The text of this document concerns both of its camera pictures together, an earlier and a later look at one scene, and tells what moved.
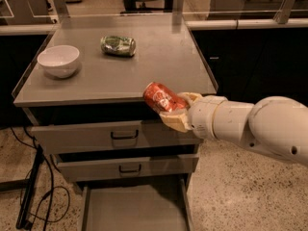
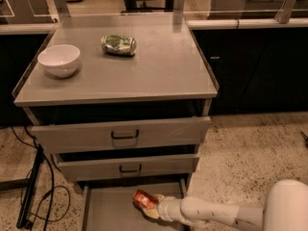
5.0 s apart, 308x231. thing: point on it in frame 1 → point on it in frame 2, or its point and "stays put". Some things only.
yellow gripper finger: (177, 120) → (152, 212)
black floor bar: (22, 220) stays put
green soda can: (118, 45) stays put
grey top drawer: (89, 137) stays put
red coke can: (164, 98) → (144, 199)
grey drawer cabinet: (83, 94) stays put
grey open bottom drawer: (136, 206) stays put
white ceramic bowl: (59, 61) stays put
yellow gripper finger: (191, 96) → (159, 196)
